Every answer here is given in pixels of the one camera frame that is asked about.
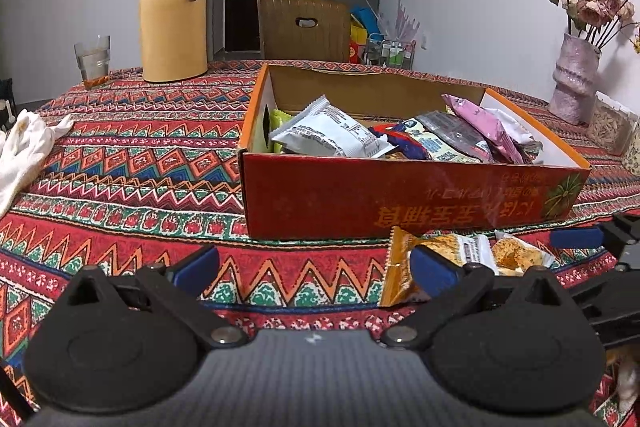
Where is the pink snack packet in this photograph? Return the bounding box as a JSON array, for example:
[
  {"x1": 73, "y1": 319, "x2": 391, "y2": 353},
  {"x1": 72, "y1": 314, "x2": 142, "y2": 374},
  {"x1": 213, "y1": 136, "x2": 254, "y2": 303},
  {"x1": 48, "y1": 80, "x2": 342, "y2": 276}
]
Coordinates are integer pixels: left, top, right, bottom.
[{"x1": 441, "y1": 93, "x2": 523, "y2": 165}]

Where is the red cardboard box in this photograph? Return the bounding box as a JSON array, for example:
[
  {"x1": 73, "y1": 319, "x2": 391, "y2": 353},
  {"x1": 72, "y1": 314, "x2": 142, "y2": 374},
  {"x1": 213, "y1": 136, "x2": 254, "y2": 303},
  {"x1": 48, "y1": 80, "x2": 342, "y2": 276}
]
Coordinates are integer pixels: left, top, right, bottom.
[{"x1": 237, "y1": 63, "x2": 592, "y2": 240}]

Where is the floral patterned vase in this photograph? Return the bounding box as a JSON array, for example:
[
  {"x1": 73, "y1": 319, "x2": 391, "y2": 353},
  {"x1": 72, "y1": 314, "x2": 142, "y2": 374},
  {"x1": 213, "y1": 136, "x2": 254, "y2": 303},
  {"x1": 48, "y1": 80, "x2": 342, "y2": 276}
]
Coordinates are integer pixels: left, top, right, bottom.
[{"x1": 621, "y1": 146, "x2": 640, "y2": 178}]

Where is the blue plastic board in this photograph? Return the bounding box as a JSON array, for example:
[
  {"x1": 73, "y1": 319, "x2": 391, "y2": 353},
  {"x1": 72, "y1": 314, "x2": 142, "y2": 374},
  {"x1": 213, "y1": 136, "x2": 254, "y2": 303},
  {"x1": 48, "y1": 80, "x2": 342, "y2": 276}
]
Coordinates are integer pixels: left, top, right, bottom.
[{"x1": 350, "y1": 5, "x2": 381, "y2": 38}]

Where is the white glossy snack packet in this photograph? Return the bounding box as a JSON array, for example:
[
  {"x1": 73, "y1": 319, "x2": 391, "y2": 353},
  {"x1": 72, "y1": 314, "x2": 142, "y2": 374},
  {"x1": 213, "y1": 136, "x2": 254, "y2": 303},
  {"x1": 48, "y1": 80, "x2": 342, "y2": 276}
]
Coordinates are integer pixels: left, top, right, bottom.
[{"x1": 482, "y1": 107, "x2": 543, "y2": 165}]

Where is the dark window snack packet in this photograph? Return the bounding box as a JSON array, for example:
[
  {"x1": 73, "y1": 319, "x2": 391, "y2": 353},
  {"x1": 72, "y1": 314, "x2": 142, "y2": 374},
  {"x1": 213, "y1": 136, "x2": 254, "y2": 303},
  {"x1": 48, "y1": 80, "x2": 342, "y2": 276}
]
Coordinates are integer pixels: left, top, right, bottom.
[{"x1": 415, "y1": 109, "x2": 493, "y2": 160}]

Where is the white black-print snack packet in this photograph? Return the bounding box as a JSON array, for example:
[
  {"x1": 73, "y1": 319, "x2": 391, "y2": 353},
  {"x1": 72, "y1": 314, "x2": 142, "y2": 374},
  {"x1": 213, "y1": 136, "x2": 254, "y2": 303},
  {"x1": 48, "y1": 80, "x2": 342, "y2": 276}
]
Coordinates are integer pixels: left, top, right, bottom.
[{"x1": 269, "y1": 95, "x2": 398, "y2": 159}]

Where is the clear seed container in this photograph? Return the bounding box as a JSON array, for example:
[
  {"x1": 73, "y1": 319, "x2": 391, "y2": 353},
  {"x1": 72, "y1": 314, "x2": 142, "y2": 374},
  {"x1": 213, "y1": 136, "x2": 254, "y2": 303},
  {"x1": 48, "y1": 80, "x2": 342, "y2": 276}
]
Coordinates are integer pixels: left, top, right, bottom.
[{"x1": 586, "y1": 91, "x2": 640, "y2": 156}]

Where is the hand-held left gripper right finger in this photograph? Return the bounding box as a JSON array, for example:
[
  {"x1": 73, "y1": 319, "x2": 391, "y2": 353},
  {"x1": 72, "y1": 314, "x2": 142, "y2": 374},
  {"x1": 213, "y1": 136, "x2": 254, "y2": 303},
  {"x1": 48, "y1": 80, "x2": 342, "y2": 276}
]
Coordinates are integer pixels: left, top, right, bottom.
[{"x1": 380, "y1": 247, "x2": 576, "y2": 350}]

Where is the light printed snack packet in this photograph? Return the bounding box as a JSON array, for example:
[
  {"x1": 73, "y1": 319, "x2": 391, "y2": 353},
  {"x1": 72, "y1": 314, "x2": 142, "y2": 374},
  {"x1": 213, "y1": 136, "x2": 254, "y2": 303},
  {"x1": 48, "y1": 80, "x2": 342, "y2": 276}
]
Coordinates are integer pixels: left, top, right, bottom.
[{"x1": 415, "y1": 132, "x2": 483, "y2": 164}]

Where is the patterned red tablecloth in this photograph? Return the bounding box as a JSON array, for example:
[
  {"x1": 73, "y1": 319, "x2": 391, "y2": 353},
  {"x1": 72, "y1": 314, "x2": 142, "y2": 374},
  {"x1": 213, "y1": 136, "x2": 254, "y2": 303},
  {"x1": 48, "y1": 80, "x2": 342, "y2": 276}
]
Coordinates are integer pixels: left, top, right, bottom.
[{"x1": 0, "y1": 59, "x2": 640, "y2": 427}]

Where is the pink ceramic vase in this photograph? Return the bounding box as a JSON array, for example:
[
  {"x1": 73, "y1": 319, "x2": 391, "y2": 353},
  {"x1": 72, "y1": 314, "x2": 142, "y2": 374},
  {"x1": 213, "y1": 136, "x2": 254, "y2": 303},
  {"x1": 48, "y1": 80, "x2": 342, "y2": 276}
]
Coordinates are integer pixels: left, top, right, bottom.
[{"x1": 548, "y1": 33, "x2": 602, "y2": 126}]

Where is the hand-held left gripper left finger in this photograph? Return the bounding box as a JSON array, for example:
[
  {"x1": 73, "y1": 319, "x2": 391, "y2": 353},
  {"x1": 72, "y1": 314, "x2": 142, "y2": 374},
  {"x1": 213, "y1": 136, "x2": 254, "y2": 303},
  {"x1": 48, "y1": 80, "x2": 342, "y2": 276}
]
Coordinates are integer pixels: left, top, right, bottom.
[{"x1": 57, "y1": 244, "x2": 251, "y2": 349}]

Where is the blue and red snack packet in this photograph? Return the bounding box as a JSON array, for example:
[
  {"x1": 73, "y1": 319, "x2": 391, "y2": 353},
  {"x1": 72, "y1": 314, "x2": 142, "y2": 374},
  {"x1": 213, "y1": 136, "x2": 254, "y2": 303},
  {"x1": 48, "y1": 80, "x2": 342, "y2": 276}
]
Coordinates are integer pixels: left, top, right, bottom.
[{"x1": 369, "y1": 121, "x2": 431, "y2": 160}]

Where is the drinking glass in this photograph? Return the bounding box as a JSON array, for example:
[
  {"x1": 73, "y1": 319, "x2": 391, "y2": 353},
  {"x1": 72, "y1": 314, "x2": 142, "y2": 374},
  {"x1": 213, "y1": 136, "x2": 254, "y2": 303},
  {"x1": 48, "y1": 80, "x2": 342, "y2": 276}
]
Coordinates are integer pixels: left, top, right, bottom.
[{"x1": 74, "y1": 35, "x2": 112, "y2": 91}]

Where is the clear-edged orange snack packet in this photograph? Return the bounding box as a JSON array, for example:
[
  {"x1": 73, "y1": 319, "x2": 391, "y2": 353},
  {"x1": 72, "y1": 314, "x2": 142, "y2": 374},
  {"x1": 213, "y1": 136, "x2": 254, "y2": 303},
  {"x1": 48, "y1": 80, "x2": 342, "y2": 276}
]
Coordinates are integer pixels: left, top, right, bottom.
[{"x1": 491, "y1": 229, "x2": 557, "y2": 279}]

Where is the green snack packet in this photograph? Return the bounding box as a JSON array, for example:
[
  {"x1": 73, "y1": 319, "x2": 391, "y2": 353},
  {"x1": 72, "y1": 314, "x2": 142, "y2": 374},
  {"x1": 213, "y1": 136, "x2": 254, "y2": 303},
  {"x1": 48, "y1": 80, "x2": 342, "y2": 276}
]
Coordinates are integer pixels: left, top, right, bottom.
[{"x1": 260, "y1": 107, "x2": 296, "y2": 154}]

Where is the wire rack with bottles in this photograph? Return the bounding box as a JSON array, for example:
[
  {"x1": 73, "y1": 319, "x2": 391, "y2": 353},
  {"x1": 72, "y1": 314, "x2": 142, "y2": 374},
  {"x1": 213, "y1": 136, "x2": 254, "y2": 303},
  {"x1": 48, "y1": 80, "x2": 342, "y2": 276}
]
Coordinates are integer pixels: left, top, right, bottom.
[{"x1": 364, "y1": 34, "x2": 417, "y2": 70}]

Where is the white cloth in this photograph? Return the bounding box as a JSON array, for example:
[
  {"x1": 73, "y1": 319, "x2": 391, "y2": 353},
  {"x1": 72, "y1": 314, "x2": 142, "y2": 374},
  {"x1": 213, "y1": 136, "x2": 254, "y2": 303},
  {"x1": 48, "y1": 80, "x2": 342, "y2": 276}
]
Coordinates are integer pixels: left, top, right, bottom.
[{"x1": 0, "y1": 109, "x2": 76, "y2": 219}]

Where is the yellow thermos jug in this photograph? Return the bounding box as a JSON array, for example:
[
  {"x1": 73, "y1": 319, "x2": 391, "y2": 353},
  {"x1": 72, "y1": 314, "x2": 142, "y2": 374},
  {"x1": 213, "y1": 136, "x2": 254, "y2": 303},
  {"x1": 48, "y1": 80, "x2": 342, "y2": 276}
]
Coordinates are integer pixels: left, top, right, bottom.
[{"x1": 139, "y1": 0, "x2": 208, "y2": 84}]

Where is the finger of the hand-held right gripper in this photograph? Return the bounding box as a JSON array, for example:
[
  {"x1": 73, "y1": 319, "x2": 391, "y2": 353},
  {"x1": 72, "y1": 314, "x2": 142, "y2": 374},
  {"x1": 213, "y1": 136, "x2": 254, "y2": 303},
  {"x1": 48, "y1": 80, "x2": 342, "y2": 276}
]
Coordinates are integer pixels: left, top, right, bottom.
[
  {"x1": 570, "y1": 274, "x2": 640, "y2": 350},
  {"x1": 550, "y1": 213, "x2": 640, "y2": 275}
]

